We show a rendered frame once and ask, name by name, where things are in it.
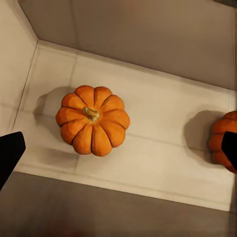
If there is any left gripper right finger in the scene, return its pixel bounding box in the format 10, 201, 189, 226
221, 131, 237, 171

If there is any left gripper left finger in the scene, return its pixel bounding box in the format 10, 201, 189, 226
0, 131, 26, 190

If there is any pumpkin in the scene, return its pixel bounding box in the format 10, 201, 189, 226
56, 85, 130, 157
209, 111, 237, 174

